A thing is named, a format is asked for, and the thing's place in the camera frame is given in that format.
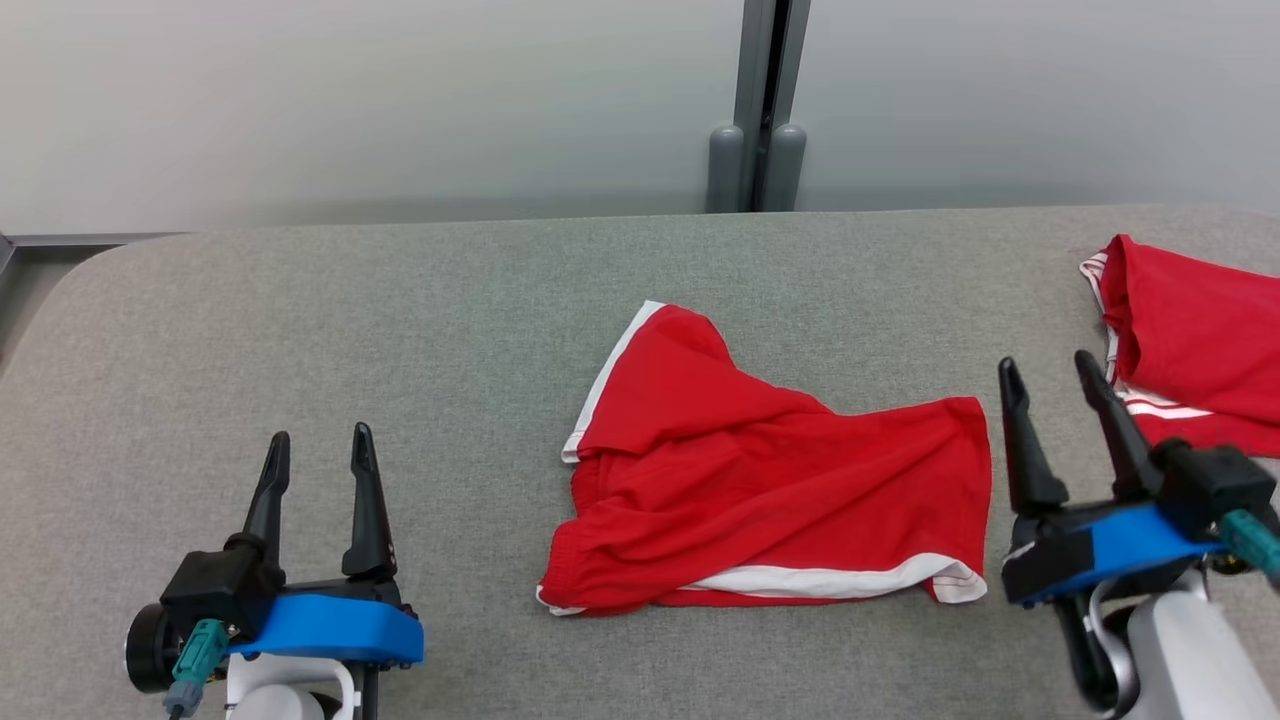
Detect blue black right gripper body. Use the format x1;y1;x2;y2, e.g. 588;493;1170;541
1002;498;1225;608

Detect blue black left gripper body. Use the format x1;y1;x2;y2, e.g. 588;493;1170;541
230;575;424;668

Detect red shorts with white trim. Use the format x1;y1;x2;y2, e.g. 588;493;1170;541
537;300;993;618

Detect teal left camera connector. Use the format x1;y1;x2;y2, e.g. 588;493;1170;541
163;618;229;719

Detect grey partition post with feet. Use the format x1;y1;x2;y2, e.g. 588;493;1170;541
705;0;809;213

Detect teal right camera connector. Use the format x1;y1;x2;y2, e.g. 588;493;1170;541
1218;508;1280;593

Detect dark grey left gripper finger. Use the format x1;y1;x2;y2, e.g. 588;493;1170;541
243;431;292;563
342;422;399;580

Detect red jersey with white stripes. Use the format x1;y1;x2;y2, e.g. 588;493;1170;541
1080;235;1280;459

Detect teal camera connector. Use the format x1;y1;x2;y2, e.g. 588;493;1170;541
163;618;229;719
1218;508;1280;593

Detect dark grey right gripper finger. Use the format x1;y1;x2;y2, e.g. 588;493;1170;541
998;357;1070;518
1075;350;1167;504

